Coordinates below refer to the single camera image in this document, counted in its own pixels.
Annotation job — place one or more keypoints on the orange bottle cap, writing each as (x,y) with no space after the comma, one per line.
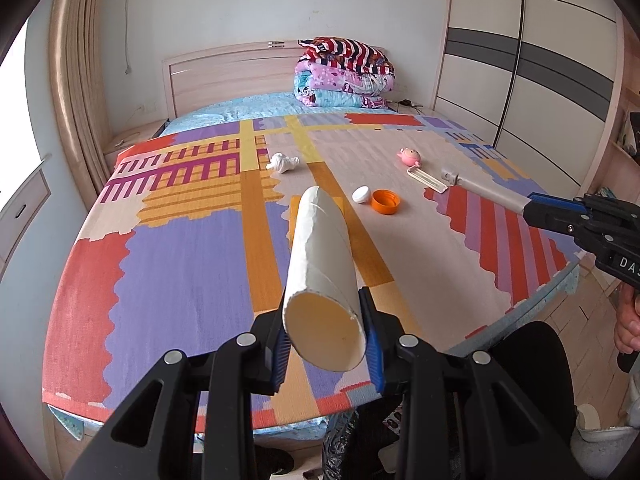
(386,202)

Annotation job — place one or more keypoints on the person's right hand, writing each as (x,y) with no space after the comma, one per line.
(631,322)

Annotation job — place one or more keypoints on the wooden wall trim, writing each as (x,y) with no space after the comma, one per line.
(80,85)

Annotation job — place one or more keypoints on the person's fluffy jacket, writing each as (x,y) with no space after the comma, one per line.
(605,440)

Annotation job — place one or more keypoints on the pink pig toy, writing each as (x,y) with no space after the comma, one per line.
(410,156)

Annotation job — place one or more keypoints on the sliding door wardrobe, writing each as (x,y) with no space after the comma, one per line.
(525,85)

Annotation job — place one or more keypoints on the colourful patterned table board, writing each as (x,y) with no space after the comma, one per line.
(190,260)

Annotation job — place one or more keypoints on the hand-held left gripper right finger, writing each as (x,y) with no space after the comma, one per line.
(375,355)

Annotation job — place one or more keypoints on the wooden nightstand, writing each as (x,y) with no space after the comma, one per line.
(135,137)

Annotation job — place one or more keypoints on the cardboard tube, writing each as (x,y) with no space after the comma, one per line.
(320,260)

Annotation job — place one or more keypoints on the red printed wrapper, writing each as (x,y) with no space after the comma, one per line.
(395,420)

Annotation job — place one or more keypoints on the striped folded blanket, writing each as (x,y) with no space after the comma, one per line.
(345,52)

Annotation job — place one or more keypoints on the wooden drawer cabinet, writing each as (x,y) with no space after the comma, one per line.
(25,210)

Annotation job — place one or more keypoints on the white bottle cap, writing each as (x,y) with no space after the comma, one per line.
(361,195)

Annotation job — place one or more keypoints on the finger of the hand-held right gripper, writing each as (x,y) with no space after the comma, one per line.
(550,220)
(555,201)

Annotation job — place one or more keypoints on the light blue folded blanket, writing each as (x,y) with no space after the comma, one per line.
(330,96)

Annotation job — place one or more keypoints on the wooden shelf unit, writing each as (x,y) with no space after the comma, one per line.
(620,160)

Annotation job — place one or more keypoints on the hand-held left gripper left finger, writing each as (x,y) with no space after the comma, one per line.
(280,360)

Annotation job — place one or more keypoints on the wooden headboard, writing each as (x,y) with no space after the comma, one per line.
(225,75)

